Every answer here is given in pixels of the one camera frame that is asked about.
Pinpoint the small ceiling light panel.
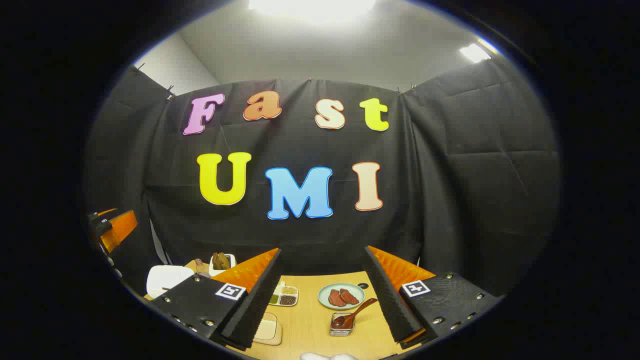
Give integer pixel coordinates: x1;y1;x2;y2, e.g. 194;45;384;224
460;42;493;63

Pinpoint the white divided grain dish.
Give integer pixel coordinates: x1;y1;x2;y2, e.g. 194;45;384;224
268;285;299;307

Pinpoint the white toaster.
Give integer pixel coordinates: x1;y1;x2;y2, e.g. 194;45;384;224
208;253;237;277

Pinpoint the glass dish of rice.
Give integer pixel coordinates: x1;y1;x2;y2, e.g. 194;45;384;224
252;312;282;346

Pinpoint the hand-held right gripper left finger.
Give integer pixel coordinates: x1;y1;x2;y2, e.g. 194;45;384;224
149;247;283;352

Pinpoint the black backdrop cloth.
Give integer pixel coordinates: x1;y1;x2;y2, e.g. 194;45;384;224
85;65;561;301

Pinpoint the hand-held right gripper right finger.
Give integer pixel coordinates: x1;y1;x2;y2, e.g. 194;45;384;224
361;245;502;351

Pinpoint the metal wire chopstick holder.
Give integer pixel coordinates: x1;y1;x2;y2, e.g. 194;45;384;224
329;312;356;337

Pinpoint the large ceiling light panel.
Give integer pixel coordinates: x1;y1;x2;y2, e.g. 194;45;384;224
248;0;376;22

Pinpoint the brown wooden spoon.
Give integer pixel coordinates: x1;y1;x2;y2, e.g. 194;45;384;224
331;298;379;329

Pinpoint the pale green plate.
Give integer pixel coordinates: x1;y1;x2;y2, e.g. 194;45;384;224
318;283;366;311

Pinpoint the white rice cooker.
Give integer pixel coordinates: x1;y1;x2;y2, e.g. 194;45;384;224
146;265;195;299

